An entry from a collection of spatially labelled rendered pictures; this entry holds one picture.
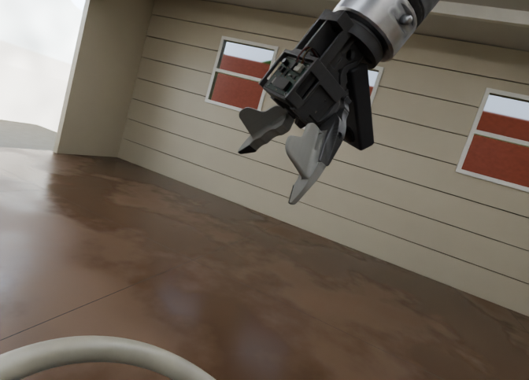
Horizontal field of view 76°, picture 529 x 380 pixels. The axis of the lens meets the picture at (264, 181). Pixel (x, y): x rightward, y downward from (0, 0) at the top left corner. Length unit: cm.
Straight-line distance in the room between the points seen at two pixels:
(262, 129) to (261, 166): 654
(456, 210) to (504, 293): 149
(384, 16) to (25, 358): 51
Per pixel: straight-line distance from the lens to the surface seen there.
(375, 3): 42
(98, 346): 51
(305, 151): 37
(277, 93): 39
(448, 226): 663
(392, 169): 652
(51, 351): 47
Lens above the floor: 154
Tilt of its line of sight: 7 degrees down
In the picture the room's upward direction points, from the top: 17 degrees clockwise
